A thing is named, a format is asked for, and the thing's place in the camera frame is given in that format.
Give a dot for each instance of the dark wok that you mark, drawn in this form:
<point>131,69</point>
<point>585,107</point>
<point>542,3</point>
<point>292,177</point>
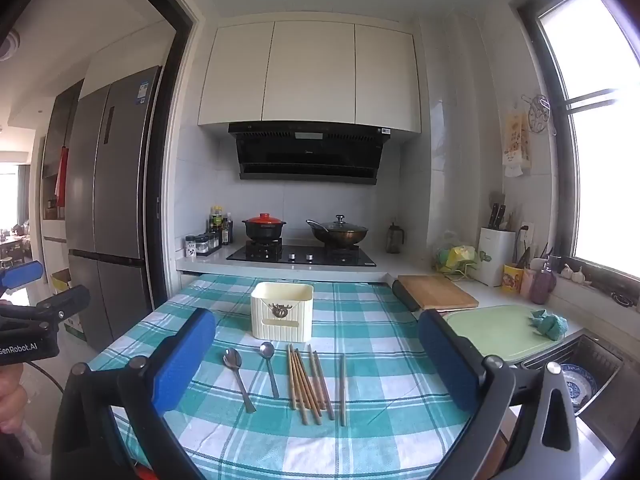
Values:
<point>340,241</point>

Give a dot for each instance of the pink cup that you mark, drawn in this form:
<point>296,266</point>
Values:
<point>527,282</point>

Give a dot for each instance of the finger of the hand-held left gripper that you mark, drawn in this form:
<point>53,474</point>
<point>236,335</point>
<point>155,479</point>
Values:
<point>65,301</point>
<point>22,272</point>

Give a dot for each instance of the wooden cutting board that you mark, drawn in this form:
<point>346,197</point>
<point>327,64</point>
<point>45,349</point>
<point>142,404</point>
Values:
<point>437,292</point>

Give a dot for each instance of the hanging metal trivet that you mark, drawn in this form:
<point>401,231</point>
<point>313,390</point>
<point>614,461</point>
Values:
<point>539,112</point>

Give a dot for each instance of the black clay pot red lid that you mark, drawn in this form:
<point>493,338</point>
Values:
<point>264,230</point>

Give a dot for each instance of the cream ribbed utensil holder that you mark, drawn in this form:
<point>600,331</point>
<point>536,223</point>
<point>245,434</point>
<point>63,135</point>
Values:
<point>300,320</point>

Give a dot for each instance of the yellow cap sauce bottle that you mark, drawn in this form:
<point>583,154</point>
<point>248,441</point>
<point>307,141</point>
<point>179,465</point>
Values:
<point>216,222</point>

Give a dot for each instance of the purple soap dispenser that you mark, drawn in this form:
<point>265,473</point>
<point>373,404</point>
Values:
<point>542,285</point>

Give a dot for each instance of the garlic bulb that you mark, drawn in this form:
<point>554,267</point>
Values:
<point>578,275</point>
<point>566,271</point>

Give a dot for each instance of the bundle of bamboo chopsticks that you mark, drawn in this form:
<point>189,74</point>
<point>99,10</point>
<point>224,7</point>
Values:
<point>302,390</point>

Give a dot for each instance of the glass wok lid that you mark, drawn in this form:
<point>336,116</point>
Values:
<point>340,225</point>

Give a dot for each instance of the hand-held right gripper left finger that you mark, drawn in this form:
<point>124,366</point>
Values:
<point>185,355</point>

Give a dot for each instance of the steel sink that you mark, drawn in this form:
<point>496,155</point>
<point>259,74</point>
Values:
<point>600,355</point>

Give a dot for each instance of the white wall cabinet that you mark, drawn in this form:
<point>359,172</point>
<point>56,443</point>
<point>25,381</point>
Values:
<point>310,75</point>

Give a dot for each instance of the teal dish cloth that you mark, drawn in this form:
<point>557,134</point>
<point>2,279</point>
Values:
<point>547,325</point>

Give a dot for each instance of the cardboard box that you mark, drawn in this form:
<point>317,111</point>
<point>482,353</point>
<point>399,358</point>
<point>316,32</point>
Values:
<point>62,285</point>

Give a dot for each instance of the small metal spoon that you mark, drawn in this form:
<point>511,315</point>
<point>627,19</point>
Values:
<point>266,349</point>

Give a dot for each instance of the single bamboo chopstick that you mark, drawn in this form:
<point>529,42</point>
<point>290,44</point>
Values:
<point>343,390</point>

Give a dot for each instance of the round ceiling fixture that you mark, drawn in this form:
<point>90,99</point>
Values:
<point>10,42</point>

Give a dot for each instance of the dark sauce bottle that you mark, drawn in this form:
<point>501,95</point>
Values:
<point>227,230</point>

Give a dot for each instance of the hanging printed towel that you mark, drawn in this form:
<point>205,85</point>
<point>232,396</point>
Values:
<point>515,145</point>

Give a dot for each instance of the glass french press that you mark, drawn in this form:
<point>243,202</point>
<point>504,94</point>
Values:
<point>393,237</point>

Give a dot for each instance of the black object on windowsill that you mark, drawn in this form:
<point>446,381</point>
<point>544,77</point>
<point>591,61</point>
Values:
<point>625,299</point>

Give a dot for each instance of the person's left hand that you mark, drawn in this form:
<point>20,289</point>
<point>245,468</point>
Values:
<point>10,395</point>

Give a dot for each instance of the large metal spoon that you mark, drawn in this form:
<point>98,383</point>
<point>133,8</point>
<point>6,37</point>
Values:
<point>232,359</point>

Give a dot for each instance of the kitchen window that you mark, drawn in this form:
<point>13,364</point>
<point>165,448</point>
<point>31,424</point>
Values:
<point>600,160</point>

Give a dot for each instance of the black speckled pad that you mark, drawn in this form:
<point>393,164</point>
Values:
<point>405,295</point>

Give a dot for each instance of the black gas hob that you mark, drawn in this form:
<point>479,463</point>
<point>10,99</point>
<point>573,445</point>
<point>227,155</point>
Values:
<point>300,257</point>

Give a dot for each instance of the light green cutting board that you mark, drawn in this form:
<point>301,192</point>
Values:
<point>490,332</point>

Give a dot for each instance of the white knife block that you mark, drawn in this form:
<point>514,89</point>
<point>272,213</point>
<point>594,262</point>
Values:
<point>494,257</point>

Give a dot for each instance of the white wall socket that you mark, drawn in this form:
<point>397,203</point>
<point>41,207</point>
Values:
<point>526,230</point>

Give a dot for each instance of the dark door frame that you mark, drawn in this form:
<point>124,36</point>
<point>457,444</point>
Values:
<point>170,160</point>

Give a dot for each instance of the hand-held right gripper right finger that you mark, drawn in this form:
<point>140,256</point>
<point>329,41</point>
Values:
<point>445,360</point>

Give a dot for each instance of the grey steel refrigerator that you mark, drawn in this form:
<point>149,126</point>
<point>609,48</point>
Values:
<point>110,185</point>

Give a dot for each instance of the teal checkered tablecloth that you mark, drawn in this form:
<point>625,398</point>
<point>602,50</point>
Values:
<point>350,310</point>

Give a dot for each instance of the blue white plate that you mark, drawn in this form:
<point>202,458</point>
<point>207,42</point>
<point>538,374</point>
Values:
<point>577,385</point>

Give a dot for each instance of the yellow printed cup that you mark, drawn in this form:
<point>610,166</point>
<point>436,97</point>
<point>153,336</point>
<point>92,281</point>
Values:
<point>512,280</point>

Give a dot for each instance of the black range hood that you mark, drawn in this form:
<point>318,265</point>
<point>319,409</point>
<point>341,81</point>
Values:
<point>305,157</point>

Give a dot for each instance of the red hanging cloth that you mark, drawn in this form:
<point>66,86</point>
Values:
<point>61,175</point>

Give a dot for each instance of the yellow green plastic bags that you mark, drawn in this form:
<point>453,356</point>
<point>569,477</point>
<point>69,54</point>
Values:
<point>457,260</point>

